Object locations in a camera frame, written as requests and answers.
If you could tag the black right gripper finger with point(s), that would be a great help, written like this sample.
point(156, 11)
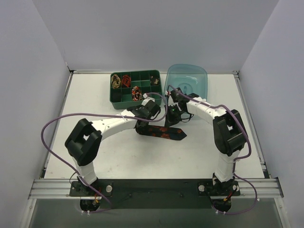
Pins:
point(174, 120)
point(167, 122)

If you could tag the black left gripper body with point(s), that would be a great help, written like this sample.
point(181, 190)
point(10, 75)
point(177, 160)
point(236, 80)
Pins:
point(140, 124)

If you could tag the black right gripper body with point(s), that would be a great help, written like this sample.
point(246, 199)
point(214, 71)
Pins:
point(173, 115)

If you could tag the dark floral orange tie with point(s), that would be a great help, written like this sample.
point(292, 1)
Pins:
point(171, 133)

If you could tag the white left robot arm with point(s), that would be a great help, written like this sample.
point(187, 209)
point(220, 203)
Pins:
point(84, 141)

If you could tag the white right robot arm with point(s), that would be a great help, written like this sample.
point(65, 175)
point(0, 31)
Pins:
point(228, 130)

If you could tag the red white rolled tie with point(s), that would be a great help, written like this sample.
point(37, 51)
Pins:
point(136, 93)

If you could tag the dark rolled tie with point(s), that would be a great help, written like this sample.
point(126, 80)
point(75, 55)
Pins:
point(154, 80)

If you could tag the green compartment organizer box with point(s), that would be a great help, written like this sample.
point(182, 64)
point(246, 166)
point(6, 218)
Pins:
point(127, 88)

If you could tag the teal transparent plastic tub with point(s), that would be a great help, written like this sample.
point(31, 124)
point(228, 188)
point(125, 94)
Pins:
point(189, 78)

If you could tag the beige rolled tie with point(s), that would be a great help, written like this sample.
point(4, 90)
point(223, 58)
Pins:
point(116, 81)

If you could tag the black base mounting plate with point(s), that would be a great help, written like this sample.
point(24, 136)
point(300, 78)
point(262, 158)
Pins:
point(155, 193)

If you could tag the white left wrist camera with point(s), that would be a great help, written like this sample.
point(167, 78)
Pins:
point(146, 99)

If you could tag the aluminium front rail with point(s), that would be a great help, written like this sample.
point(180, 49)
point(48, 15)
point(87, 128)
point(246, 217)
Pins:
point(62, 189)

